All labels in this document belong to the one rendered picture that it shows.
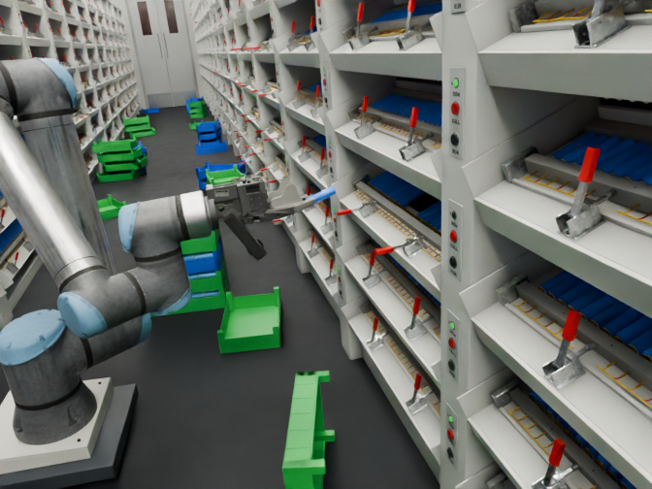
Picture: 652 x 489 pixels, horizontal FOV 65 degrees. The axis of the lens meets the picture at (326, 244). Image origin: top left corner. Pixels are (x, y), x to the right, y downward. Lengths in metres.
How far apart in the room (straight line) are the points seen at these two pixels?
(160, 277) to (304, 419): 0.42
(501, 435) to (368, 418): 0.60
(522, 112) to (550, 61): 0.17
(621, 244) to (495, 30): 0.31
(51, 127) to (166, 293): 0.50
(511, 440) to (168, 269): 0.67
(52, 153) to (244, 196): 0.51
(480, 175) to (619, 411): 0.33
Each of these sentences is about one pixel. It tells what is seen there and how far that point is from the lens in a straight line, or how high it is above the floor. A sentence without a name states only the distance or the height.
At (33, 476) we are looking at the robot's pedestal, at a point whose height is 0.06.
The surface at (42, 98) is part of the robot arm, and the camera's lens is 1.34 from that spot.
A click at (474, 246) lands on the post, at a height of 0.64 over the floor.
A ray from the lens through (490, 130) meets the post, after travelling 0.74.
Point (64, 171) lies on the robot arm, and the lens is 1.34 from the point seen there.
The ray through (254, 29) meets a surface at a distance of 2.74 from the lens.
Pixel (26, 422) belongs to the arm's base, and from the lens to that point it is 1.46.
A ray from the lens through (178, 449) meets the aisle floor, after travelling 1.46.
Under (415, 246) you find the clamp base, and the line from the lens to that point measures 1.02.
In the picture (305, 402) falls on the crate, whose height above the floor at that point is 0.20.
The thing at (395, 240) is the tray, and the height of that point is 0.53.
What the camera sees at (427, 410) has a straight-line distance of 1.22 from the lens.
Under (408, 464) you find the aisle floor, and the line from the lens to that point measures 1.32.
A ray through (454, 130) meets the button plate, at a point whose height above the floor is 0.80.
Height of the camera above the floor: 0.93
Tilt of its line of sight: 22 degrees down
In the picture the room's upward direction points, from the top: 5 degrees counter-clockwise
